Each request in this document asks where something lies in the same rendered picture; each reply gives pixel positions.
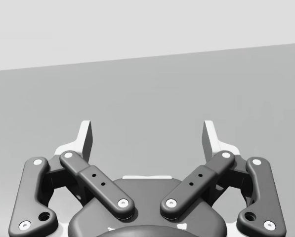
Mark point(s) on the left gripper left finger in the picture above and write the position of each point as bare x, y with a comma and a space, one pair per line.
93, 175

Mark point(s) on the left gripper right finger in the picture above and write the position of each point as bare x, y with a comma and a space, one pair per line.
201, 175

